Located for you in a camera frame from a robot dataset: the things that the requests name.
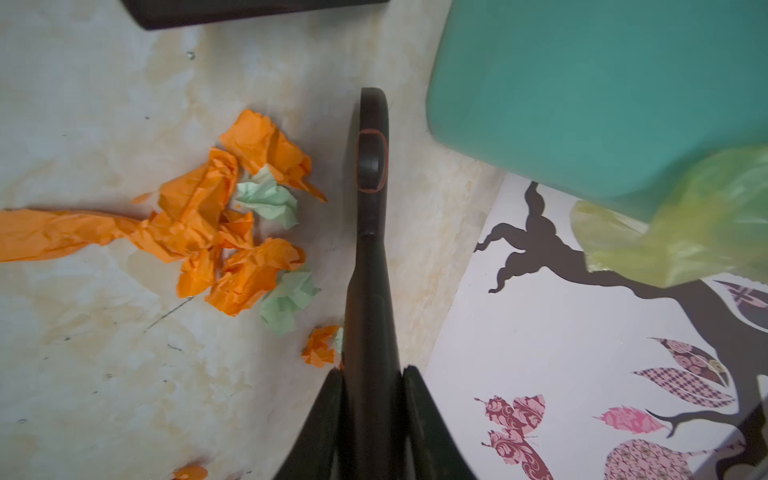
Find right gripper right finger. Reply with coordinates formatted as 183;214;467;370
403;366;476;479

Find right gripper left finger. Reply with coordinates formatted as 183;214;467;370
274;368;343;480

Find dark brown hand brush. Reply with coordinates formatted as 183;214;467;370
340;87;404;479

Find dark brown dustpan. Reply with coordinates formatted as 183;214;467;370
121;0;386;31

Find green paper scrap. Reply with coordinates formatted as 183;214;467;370
235;167;298;229
259;269;320;336

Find long orange paper scrap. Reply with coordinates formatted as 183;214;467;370
1;148;239;298

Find light green bin liner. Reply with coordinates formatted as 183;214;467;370
570;145;767;288

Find green trash bin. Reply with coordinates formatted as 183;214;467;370
426;1;767;221

